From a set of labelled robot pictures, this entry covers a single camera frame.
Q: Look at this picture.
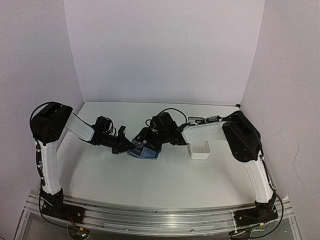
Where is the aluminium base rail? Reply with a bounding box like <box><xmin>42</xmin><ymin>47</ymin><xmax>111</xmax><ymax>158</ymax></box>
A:
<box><xmin>14</xmin><ymin>191</ymin><xmax>302</xmax><ymax>240</ymax></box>

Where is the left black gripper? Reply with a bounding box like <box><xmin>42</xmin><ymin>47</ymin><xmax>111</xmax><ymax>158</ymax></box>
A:
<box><xmin>101</xmin><ymin>131</ymin><xmax>135</xmax><ymax>154</ymax></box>

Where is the blue card holder wallet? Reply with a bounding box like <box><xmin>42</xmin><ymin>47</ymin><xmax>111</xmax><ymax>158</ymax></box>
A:
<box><xmin>127</xmin><ymin>146</ymin><xmax>161</xmax><ymax>159</ymax></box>

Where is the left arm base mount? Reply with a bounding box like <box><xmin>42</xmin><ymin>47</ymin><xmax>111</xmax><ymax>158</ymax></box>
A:
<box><xmin>40</xmin><ymin>188</ymin><xmax>85</xmax><ymax>224</ymax></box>

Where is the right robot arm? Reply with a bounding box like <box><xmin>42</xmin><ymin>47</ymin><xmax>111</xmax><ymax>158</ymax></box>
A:
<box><xmin>128</xmin><ymin>110</ymin><xmax>273</xmax><ymax>204</ymax></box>

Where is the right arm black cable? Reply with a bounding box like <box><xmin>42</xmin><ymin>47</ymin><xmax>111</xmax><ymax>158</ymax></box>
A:
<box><xmin>157</xmin><ymin>107</ymin><xmax>226</xmax><ymax>126</ymax></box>

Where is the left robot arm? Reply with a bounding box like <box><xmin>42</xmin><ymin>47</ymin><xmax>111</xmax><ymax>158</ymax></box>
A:
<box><xmin>29</xmin><ymin>101</ymin><xmax>135</xmax><ymax>196</ymax></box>

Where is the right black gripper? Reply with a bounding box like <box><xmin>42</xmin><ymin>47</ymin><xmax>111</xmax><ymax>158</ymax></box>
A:
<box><xmin>135</xmin><ymin>126</ymin><xmax>169</xmax><ymax>151</ymax></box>

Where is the black VIP card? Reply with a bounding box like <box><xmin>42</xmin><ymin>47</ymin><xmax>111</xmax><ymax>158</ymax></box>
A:
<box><xmin>131</xmin><ymin>139</ymin><xmax>145</xmax><ymax>152</ymax></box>

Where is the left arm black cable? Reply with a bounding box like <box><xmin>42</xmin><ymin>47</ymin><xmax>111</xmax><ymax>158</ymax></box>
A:
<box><xmin>36</xmin><ymin>192</ymin><xmax>73</xmax><ymax>227</ymax></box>

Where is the white plastic tray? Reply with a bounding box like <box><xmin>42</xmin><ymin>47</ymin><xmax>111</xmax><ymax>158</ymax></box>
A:
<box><xmin>185</xmin><ymin>125</ymin><xmax>212</xmax><ymax>160</ymax></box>

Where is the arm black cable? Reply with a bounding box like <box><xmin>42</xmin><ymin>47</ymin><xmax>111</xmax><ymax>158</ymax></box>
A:
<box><xmin>36</xmin><ymin>192</ymin><xmax>73</xmax><ymax>227</ymax></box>
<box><xmin>157</xmin><ymin>107</ymin><xmax>226</xmax><ymax>126</ymax></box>

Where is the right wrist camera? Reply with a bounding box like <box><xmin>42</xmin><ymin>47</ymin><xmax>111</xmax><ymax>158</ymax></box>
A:
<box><xmin>145</xmin><ymin>116</ymin><xmax>159</xmax><ymax>132</ymax></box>

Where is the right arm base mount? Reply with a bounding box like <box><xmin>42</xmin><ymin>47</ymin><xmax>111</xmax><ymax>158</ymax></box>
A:
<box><xmin>234</xmin><ymin>194</ymin><xmax>279</xmax><ymax>227</ymax></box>

